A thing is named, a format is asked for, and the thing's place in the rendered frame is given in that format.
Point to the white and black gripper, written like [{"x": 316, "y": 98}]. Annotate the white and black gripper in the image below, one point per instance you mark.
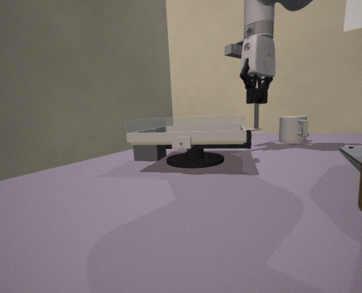
[{"x": 257, "y": 60}]

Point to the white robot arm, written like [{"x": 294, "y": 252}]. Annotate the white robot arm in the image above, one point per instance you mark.
[{"x": 259, "y": 18}]

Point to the grey mug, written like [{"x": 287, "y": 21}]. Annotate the grey mug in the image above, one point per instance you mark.
[{"x": 291, "y": 131}]

